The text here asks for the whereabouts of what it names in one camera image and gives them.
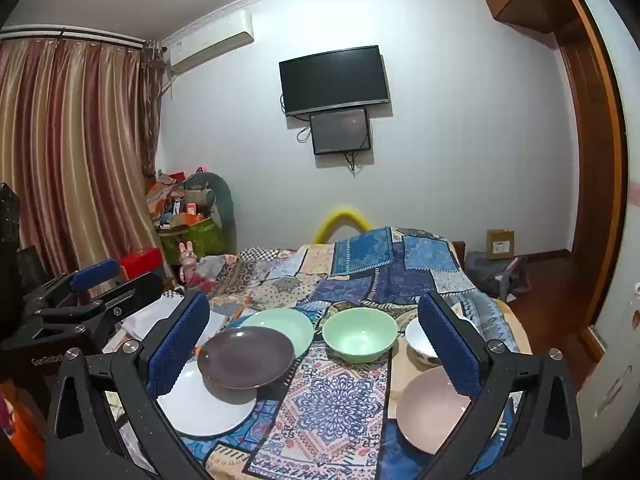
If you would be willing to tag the striped brown curtain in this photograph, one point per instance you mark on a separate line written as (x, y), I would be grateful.
(75, 135)

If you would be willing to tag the purple plate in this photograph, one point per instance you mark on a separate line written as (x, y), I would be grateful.
(245, 355)

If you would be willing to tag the large pink bowl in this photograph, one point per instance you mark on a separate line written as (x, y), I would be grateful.
(430, 410)

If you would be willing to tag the grey bag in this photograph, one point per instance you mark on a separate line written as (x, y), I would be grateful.
(490, 272)

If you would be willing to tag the wooden door frame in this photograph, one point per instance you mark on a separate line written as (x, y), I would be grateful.
(595, 160)

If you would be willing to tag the white papers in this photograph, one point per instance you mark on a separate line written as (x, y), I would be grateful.
(150, 317)

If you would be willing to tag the white plate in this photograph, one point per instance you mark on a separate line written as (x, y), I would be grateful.
(200, 410)

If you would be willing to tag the pink bunny toy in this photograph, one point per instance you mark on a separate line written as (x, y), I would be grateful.
(188, 262)

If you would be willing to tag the pile of colourful packages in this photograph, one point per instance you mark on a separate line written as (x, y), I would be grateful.
(167, 200)

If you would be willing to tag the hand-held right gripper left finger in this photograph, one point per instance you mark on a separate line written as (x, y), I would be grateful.
(180, 345)

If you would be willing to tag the white air conditioner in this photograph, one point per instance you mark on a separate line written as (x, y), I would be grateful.
(210, 42)

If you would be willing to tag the white curtain rail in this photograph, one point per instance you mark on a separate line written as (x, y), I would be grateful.
(75, 36)

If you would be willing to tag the blue patchwork blanket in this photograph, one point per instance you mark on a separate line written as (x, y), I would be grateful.
(350, 280)

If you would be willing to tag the red box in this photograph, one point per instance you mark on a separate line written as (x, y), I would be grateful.
(142, 260)

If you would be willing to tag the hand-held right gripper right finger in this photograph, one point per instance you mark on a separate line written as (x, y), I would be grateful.
(450, 345)

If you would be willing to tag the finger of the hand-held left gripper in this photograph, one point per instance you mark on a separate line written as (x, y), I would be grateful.
(135, 294)
(95, 271)

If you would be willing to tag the green shopping bag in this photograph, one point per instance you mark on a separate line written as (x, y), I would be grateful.
(200, 237)

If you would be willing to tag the large black television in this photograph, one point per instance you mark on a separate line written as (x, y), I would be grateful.
(332, 80)

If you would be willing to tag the green bowl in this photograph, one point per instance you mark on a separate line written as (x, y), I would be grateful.
(360, 332)

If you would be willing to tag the small black monitor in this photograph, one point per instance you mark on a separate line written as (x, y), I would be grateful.
(340, 130)

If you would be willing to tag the green plate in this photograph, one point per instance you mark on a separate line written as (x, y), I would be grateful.
(287, 325)

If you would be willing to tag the small cardboard box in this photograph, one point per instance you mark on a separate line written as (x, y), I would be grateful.
(500, 245)

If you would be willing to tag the white patterned bowl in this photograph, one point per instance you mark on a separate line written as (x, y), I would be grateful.
(417, 340)

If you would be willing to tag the white wardrobe door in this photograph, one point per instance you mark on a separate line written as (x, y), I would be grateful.
(615, 360)

